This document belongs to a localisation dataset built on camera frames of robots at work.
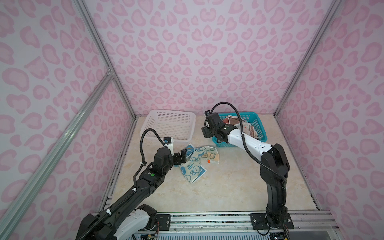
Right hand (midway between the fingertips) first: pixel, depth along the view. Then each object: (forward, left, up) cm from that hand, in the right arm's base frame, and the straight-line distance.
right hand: (207, 126), depth 91 cm
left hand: (-17, +14, +1) cm, 22 cm away
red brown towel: (+14, -18, -10) cm, 25 cm away
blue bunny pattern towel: (-22, +9, -15) cm, 28 cm away
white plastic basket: (+15, +21, -16) cm, 30 cm away
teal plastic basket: (+12, -35, -8) cm, 38 cm away
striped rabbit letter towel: (+5, -27, -9) cm, 29 cm away
